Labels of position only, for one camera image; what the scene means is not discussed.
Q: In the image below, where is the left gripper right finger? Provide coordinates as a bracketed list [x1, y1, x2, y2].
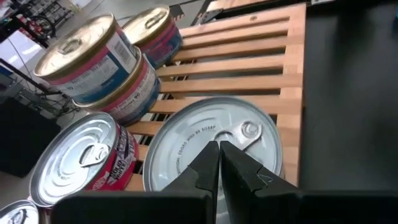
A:
[220, 140, 398, 224]

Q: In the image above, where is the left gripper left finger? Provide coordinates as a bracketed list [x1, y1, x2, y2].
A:
[51, 140, 220, 224]

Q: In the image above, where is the silver-lidded tin can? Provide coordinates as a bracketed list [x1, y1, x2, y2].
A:
[142, 96, 284, 224]
[0, 199, 40, 224]

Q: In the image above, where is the gold-lidded tin can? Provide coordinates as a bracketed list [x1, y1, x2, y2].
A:
[72, 46, 162, 127]

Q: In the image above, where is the red label tin can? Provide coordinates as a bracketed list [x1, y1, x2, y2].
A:
[29, 111, 140, 208]

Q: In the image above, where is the blue pink label salmon can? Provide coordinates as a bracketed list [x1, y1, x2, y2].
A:
[33, 13, 138, 104]
[121, 5, 183, 70]

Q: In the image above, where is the wooden slatted shelf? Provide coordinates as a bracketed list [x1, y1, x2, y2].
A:
[124, 2, 307, 192]

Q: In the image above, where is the black floor box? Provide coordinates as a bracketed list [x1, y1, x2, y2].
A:
[0, 98, 62, 178]

